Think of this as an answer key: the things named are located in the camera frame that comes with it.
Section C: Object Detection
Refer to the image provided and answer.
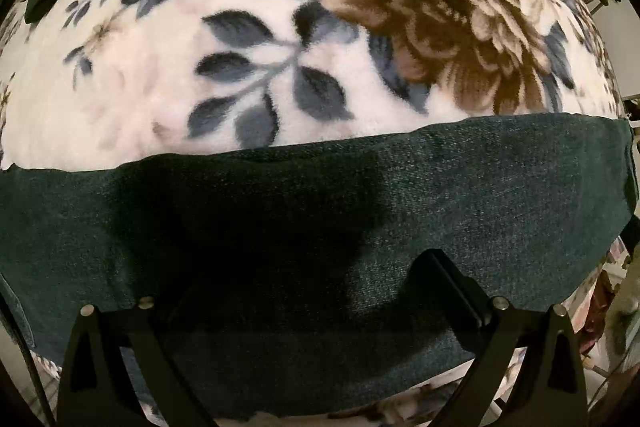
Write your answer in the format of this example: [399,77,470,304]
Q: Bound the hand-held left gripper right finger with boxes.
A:
[409,248,589,427]

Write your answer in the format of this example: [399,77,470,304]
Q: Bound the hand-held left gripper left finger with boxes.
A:
[56,296,219,427]

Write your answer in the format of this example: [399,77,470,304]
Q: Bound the dark green denim pants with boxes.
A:
[0,112,639,421]

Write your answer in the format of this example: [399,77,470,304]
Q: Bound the floral fleece blanket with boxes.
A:
[0,0,632,427]

